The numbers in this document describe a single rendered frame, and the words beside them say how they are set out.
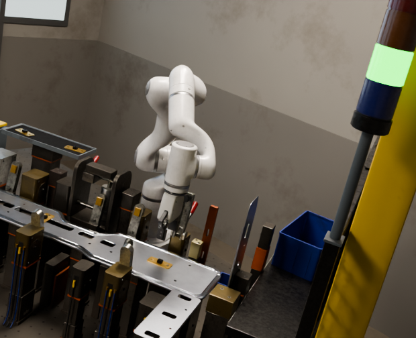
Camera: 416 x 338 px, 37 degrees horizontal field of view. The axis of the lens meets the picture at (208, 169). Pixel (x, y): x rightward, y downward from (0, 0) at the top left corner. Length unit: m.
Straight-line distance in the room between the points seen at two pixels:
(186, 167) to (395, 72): 0.99
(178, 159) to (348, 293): 0.78
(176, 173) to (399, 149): 0.88
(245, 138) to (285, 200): 0.53
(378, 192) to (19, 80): 4.12
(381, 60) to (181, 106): 1.07
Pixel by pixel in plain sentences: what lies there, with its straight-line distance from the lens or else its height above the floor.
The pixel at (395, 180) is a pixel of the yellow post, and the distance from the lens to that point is 1.31.
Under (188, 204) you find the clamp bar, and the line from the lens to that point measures 2.20.
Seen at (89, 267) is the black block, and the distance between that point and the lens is 2.08.
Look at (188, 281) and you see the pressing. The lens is 2.08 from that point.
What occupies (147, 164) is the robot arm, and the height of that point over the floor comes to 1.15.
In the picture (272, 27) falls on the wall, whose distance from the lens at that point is 4.36.
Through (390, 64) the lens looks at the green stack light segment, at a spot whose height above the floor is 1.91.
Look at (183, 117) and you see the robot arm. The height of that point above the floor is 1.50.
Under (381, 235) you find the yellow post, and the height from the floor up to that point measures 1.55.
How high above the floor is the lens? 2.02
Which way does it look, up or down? 19 degrees down
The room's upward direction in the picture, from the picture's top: 13 degrees clockwise
